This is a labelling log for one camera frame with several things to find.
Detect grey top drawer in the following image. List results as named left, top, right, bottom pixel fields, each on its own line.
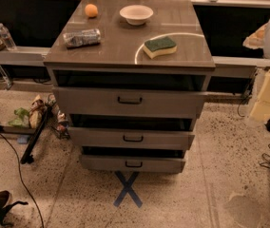
left=53, top=86, right=205, bottom=118

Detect black floor cable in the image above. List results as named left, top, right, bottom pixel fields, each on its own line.
left=0, top=129, right=46, bottom=228

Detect blue tape cross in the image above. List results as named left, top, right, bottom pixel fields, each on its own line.
left=113, top=171, right=143, bottom=208

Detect grey drawer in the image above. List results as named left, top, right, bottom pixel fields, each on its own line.
left=80, top=155, right=185, bottom=173
left=53, top=86, right=205, bottom=118
left=68, top=127, right=194, bottom=151

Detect white bowl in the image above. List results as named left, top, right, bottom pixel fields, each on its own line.
left=120, top=5, right=153, bottom=26

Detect grey drawer cabinet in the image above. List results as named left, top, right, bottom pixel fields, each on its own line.
left=45, top=0, right=215, bottom=160

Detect crushed foil chip bag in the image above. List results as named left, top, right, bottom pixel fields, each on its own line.
left=63, top=28, right=101, bottom=48

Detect black shoe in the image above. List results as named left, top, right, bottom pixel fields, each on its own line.
left=0, top=190, right=28, bottom=226

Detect green yellow sponge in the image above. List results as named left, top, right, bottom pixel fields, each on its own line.
left=143, top=36, right=177, bottom=59

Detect clear plastic water bottle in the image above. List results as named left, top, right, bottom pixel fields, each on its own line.
left=0, top=23, right=17, bottom=51

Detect grey middle drawer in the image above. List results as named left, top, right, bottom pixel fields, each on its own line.
left=68, top=127, right=194, bottom=151

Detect orange fruit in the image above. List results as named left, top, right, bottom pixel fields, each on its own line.
left=85, top=4, right=98, bottom=18

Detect grey bottom drawer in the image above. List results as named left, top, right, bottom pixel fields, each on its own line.
left=80, top=155, right=185, bottom=173

